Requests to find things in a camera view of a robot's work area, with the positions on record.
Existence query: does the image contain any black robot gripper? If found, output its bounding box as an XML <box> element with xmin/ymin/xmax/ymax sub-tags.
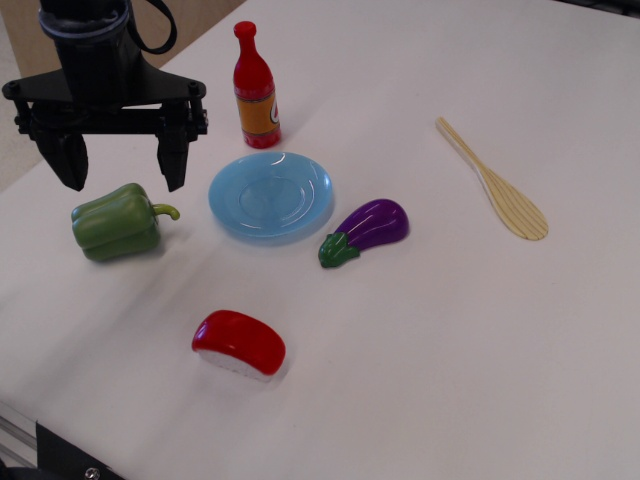
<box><xmin>2</xmin><ymin>14</ymin><xmax>208</xmax><ymax>192</ymax></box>

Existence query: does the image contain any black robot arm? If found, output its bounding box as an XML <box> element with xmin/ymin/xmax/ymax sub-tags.
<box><xmin>2</xmin><ymin>1</ymin><xmax>208</xmax><ymax>191</ymax></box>

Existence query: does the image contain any blue plastic plate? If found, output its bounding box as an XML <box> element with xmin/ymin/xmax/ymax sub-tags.
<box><xmin>208</xmin><ymin>151</ymin><xmax>334</xmax><ymax>244</ymax></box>

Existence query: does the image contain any red toy sushi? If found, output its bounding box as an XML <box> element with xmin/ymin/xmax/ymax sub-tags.
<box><xmin>191</xmin><ymin>310</ymin><xmax>286</xmax><ymax>381</ymax></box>

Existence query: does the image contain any green toy bell pepper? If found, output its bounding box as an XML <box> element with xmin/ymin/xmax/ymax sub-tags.
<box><xmin>71</xmin><ymin>183</ymin><xmax>180</xmax><ymax>262</ymax></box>

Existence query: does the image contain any red toy sauce bottle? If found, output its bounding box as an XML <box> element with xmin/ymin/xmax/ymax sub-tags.
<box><xmin>233</xmin><ymin>21</ymin><xmax>281</xmax><ymax>149</ymax></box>

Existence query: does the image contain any purple toy eggplant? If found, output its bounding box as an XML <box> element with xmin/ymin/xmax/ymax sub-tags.
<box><xmin>318</xmin><ymin>199</ymin><xmax>410</xmax><ymax>268</ymax></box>

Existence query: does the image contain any wooden spatula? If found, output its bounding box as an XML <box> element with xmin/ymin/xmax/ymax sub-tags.
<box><xmin>435</xmin><ymin>117</ymin><xmax>549</xmax><ymax>241</ymax></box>

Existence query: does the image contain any black cable loop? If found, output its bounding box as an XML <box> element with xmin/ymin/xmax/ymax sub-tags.
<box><xmin>126</xmin><ymin>0</ymin><xmax>178</xmax><ymax>56</ymax></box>

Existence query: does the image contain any aluminium table frame rail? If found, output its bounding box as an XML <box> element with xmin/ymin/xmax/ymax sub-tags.
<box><xmin>0</xmin><ymin>403</ymin><xmax>37</xmax><ymax>468</ymax></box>

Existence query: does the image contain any black metal corner bracket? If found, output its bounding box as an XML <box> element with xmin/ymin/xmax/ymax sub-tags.
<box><xmin>0</xmin><ymin>420</ymin><xmax>126</xmax><ymax>480</ymax></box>

